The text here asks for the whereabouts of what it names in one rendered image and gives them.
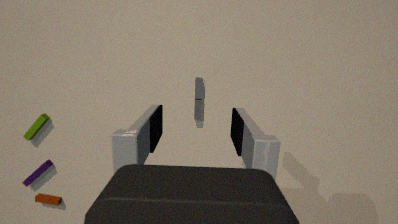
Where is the grey rectangular block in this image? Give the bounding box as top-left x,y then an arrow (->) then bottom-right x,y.
194,99 -> 202,120
195,78 -> 202,99

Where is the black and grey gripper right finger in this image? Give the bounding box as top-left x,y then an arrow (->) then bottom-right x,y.
231,108 -> 280,180

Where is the lime green rod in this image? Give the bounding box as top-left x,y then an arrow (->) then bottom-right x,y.
23,113 -> 50,141

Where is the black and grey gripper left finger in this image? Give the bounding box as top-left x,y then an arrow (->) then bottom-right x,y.
111,104 -> 163,174

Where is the purple rod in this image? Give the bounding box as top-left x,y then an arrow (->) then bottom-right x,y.
22,160 -> 54,187

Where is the orange rod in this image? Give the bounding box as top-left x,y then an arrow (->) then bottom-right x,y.
35,193 -> 62,206

